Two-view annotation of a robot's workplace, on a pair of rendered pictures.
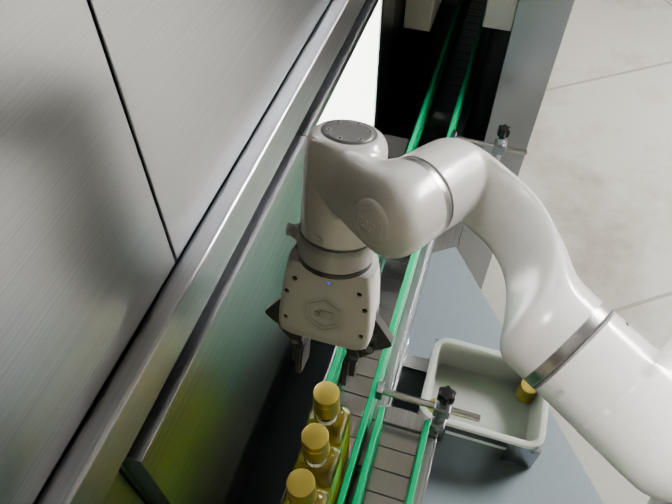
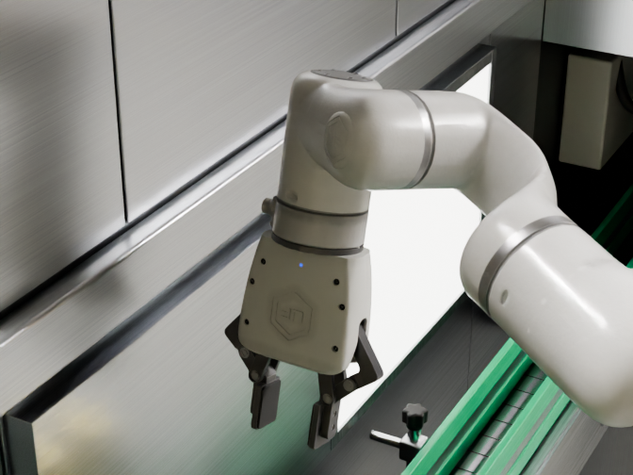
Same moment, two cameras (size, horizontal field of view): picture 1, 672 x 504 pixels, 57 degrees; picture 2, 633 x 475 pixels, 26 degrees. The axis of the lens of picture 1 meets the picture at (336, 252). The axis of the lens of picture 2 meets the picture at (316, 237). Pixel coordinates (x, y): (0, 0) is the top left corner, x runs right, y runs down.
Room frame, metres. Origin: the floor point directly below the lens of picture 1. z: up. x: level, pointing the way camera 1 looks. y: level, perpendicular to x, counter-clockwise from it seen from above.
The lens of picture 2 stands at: (-0.57, -0.20, 1.93)
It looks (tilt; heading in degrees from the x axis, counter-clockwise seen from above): 29 degrees down; 12
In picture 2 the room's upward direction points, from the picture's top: straight up
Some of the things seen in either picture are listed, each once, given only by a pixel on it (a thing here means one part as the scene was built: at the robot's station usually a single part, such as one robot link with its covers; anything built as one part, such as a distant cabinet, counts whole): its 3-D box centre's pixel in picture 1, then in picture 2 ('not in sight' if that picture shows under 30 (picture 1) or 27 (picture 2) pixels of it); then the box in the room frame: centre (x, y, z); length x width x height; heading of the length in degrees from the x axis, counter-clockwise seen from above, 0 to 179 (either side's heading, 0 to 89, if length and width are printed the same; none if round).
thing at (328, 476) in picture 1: (318, 482); not in sight; (0.29, 0.03, 0.99); 0.06 x 0.06 x 0.21; 72
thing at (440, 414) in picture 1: (427, 405); not in sight; (0.42, -0.15, 0.95); 0.17 x 0.03 x 0.12; 73
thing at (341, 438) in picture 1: (327, 444); not in sight; (0.34, 0.01, 0.99); 0.06 x 0.06 x 0.21; 72
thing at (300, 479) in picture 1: (301, 488); not in sight; (0.23, 0.04, 1.14); 0.04 x 0.04 x 0.04
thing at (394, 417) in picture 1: (410, 427); not in sight; (0.43, -0.13, 0.85); 0.09 x 0.04 x 0.07; 73
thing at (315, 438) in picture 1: (315, 442); not in sight; (0.29, 0.03, 1.14); 0.04 x 0.04 x 0.04
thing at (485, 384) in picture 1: (482, 399); not in sight; (0.50, -0.28, 0.80); 0.22 x 0.17 x 0.09; 73
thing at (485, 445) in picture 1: (467, 397); not in sight; (0.51, -0.25, 0.79); 0.27 x 0.17 x 0.08; 73
